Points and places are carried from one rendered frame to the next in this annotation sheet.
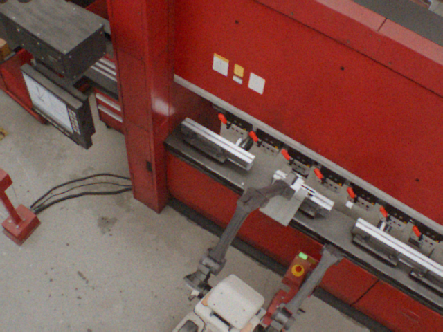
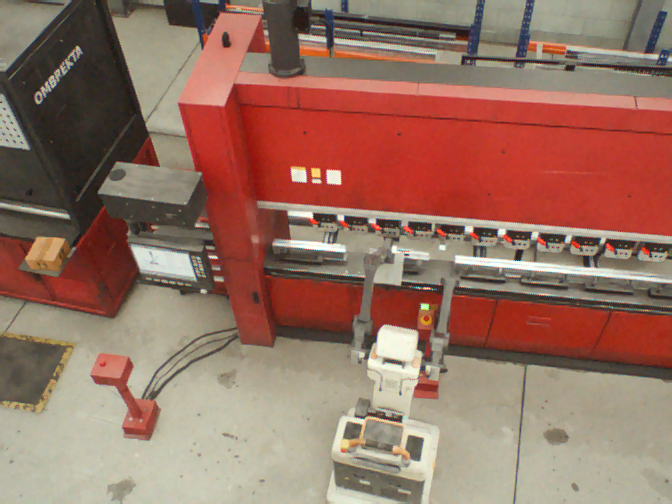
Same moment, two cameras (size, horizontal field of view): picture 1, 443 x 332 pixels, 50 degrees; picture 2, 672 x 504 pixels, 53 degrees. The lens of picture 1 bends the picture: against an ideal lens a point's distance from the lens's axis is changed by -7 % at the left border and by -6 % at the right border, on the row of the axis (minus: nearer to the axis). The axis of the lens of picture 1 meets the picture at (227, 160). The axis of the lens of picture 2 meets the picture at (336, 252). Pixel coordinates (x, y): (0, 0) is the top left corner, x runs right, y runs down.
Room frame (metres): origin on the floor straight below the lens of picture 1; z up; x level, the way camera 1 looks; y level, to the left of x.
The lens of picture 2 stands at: (-1.09, 0.65, 4.40)
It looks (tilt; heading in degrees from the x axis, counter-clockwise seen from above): 50 degrees down; 345
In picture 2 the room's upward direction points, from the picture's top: 3 degrees counter-clockwise
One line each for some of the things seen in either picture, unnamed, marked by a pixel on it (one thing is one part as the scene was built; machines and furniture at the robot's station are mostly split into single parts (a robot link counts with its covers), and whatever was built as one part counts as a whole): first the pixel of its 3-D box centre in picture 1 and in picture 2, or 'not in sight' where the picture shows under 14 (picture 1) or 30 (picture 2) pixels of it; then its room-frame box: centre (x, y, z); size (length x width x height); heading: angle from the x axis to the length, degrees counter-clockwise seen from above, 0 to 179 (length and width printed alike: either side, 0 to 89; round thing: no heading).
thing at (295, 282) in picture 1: (304, 274); (433, 322); (1.09, -0.55, 0.75); 0.20 x 0.16 x 0.18; 66
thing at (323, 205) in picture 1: (302, 193); (398, 258); (1.53, -0.47, 0.92); 0.39 x 0.06 x 0.10; 64
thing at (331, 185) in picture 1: (333, 174); (419, 226); (1.48, -0.57, 1.26); 0.15 x 0.09 x 0.17; 64
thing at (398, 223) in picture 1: (396, 211); (484, 232); (1.31, -0.93, 1.26); 0.15 x 0.09 x 0.17; 64
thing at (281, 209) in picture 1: (284, 200); (388, 267); (1.42, -0.35, 1.00); 0.26 x 0.18 x 0.01; 154
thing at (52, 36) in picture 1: (63, 76); (167, 235); (1.66, 0.93, 1.53); 0.51 x 0.25 x 0.85; 61
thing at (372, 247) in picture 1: (375, 250); (481, 276); (1.24, -0.94, 0.89); 0.30 x 0.05 x 0.03; 64
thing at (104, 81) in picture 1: (91, 90); (184, 245); (1.87, 0.87, 1.18); 0.40 x 0.24 x 0.07; 64
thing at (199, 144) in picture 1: (204, 149); (301, 258); (1.76, 0.15, 0.89); 0.30 x 0.05 x 0.03; 64
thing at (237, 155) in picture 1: (217, 143); (309, 249); (1.80, 0.08, 0.92); 0.50 x 0.06 x 0.10; 64
